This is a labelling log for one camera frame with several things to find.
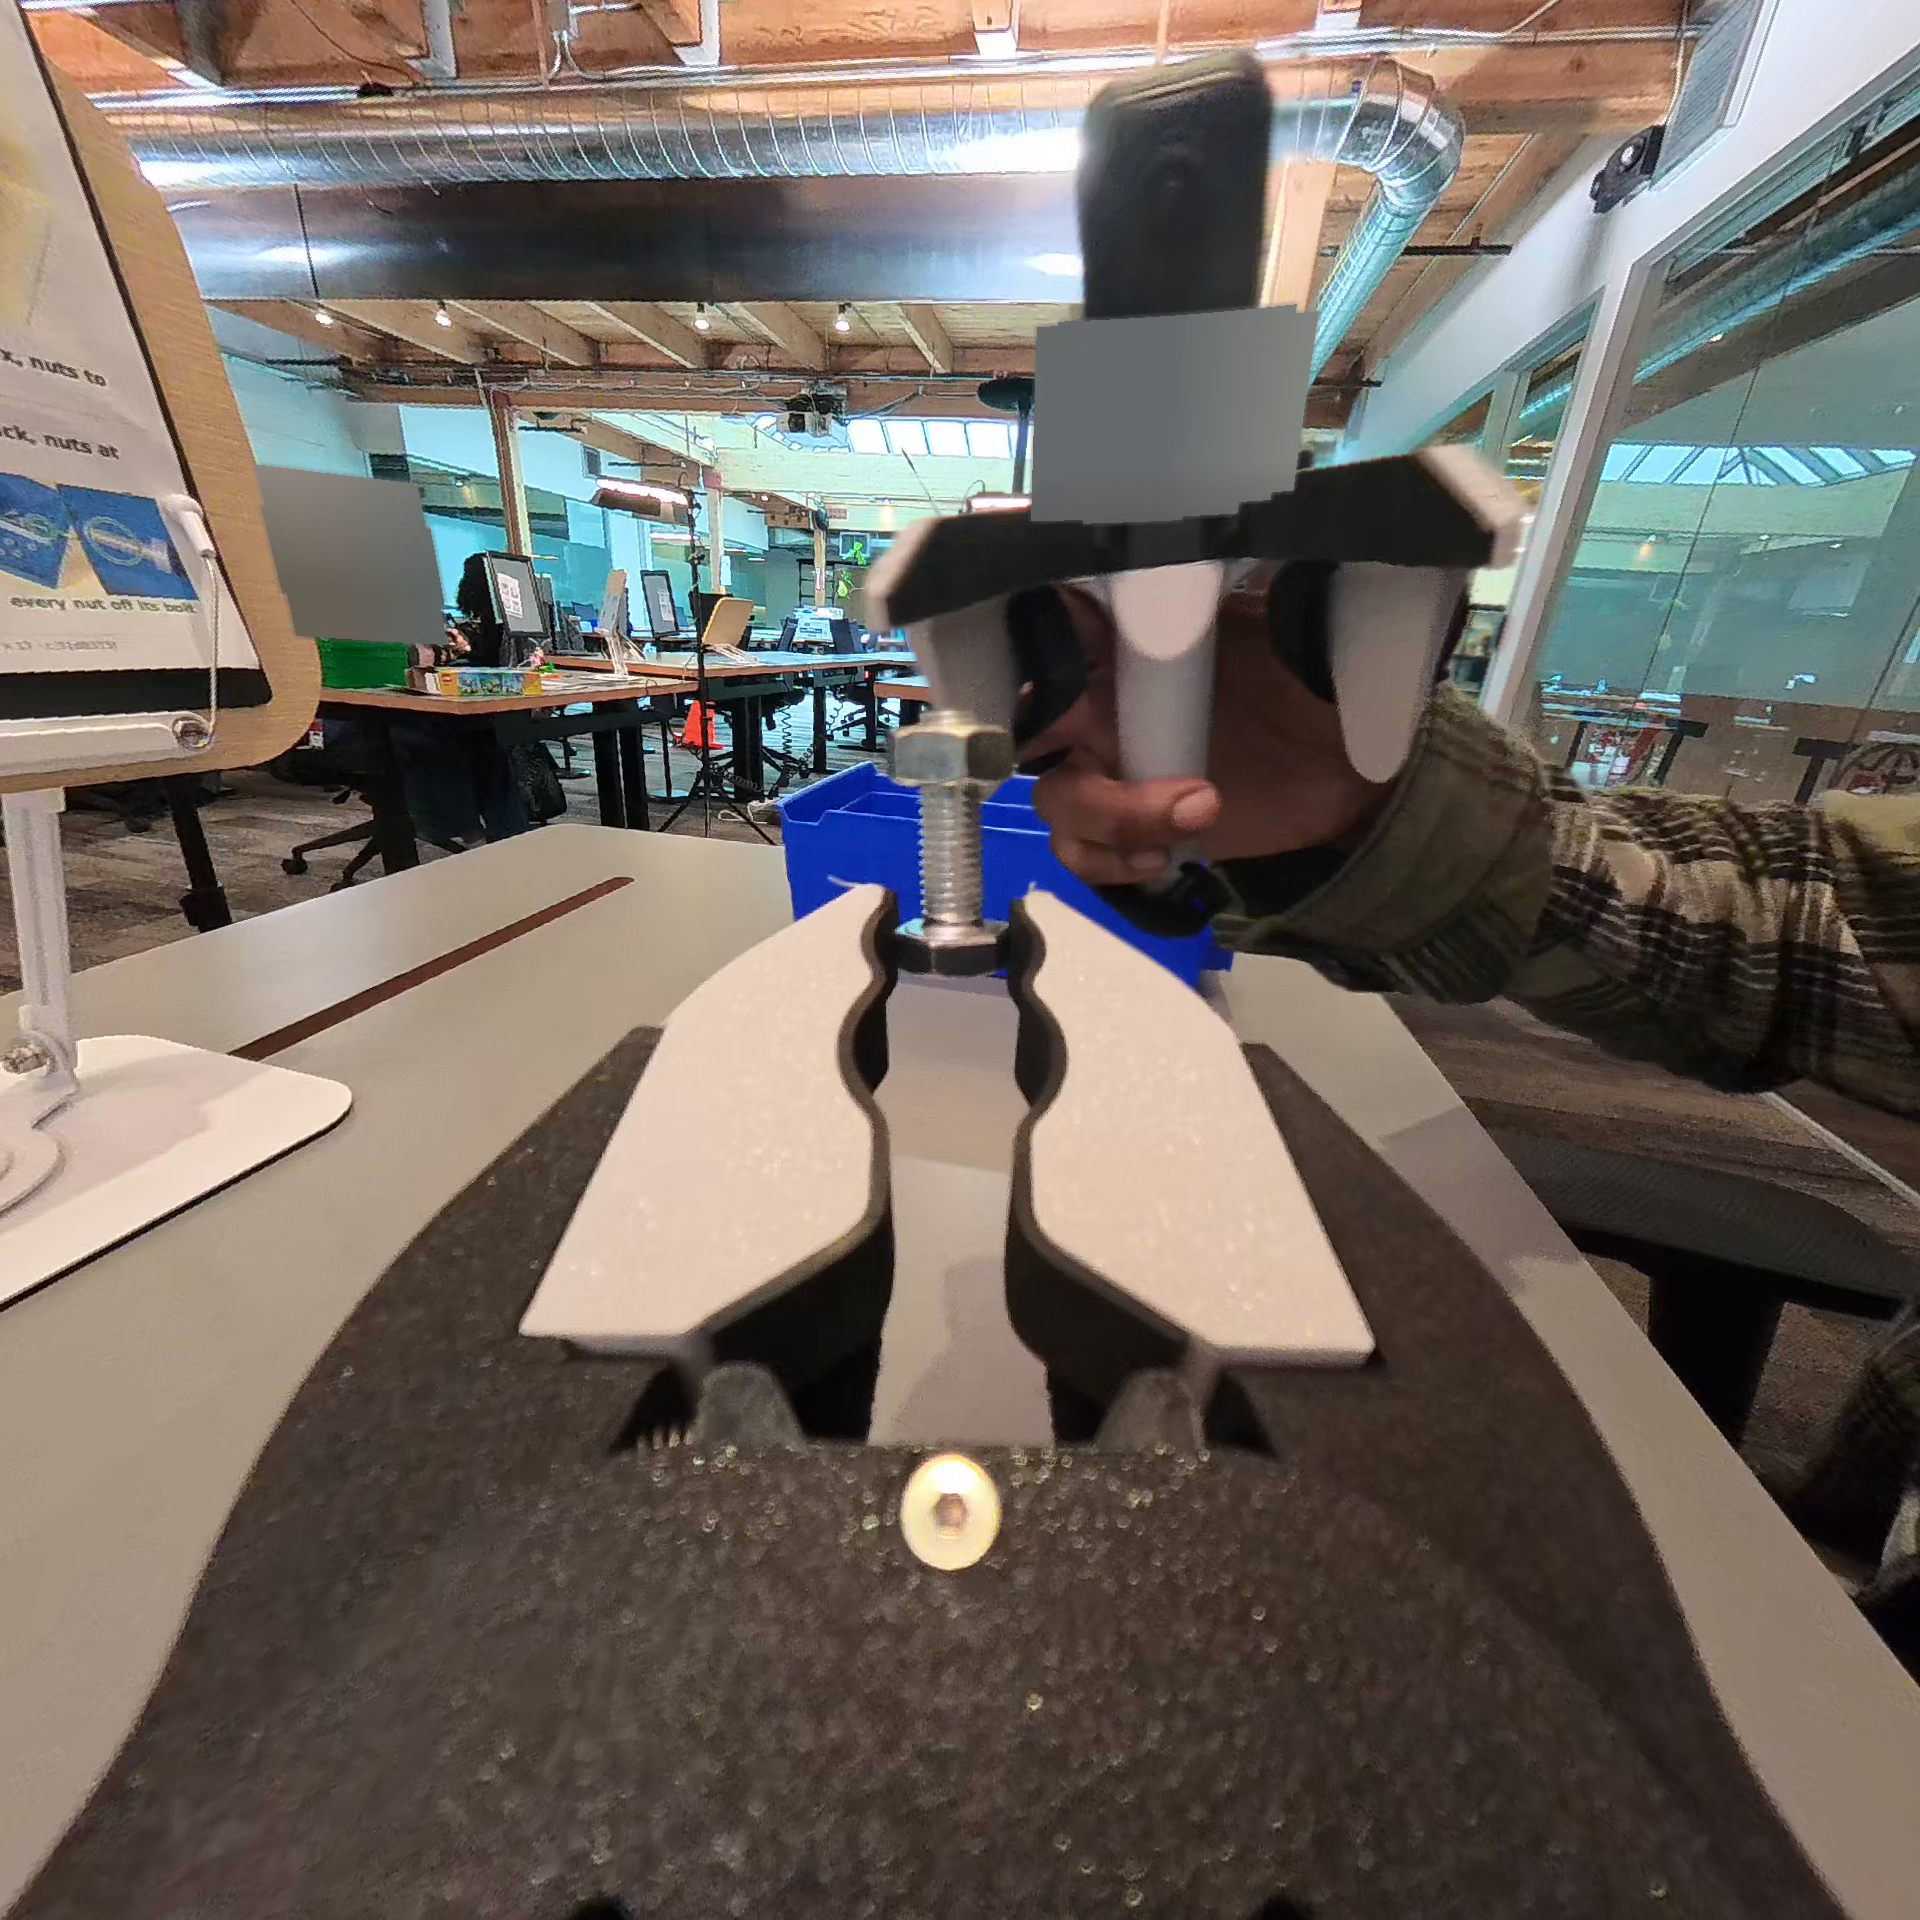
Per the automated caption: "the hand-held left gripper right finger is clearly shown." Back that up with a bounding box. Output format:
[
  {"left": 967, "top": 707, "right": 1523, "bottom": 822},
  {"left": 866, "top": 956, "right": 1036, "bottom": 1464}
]
[{"left": 1008, "top": 891, "right": 1378, "bottom": 1369}]

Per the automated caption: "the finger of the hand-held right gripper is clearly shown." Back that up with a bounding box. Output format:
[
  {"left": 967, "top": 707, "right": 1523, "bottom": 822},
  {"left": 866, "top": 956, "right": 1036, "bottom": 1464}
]
[{"left": 866, "top": 514, "right": 1116, "bottom": 740}]

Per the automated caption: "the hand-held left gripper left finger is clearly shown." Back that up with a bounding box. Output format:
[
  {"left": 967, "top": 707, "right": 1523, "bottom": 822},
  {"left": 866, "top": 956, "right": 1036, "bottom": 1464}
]
[{"left": 520, "top": 884, "right": 898, "bottom": 1361}]

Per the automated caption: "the silver hex bolt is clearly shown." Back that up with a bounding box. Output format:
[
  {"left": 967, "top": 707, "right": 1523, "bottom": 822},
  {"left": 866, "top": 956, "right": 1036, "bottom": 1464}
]
[{"left": 891, "top": 711, "right": 1018, "bottom": 928}]

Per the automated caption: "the blue plastic bin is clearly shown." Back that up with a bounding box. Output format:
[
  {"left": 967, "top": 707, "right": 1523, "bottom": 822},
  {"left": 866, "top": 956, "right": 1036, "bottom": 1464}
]
[{"left": 778, "top": 759, "right": 1235, "bottom": 993}]

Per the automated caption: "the person's right forearm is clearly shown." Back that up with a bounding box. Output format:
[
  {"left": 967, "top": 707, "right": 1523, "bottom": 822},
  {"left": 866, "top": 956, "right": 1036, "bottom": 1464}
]
[{"left": 1223, "top": 682, "right": 1920, "bottom": 1113}]

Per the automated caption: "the person's right hand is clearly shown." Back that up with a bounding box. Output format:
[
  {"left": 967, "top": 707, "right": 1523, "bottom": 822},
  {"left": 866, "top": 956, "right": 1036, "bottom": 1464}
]
[{"left": 1012, "top": 576, "right": 1443, "bottom": 889}]

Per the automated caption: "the black tripod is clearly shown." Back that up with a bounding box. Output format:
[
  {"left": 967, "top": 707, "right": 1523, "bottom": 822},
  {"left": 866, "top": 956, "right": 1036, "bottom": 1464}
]
[{"left": 656, "top": 497, "right": 782, "bottom": 841}]

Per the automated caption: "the long wooden desk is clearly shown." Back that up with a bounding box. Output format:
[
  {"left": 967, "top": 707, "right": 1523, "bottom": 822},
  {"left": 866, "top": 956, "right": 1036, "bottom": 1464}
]
[{"left": 315, "top": 651, "right": 918, "bottom": 873}]

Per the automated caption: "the dark grey chair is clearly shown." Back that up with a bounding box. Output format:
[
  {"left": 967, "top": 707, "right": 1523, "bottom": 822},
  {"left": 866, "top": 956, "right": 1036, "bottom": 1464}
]
[{"left": 1476, "top": 1119, "right": 1920, "bottom": 1442}]

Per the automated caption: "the person's torso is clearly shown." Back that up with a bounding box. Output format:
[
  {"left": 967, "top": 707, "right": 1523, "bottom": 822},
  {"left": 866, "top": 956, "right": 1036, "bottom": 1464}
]
[{"left": 1786, "top": 1305, "right": 1920, "bottom": 1624}]

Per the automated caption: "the silver ventilation duct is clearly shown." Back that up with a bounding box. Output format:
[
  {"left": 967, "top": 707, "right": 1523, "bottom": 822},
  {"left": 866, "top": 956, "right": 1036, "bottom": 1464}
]
[{"left": 128, "top": 60, "right": 1466, "bottom": 378}]

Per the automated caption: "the tablet with wooden frame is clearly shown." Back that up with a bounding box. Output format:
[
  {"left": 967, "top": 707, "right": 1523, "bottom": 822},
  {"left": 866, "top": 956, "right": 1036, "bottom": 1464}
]
[{"left": 0, "top": 0, "right": 324, "bottom": 793}]

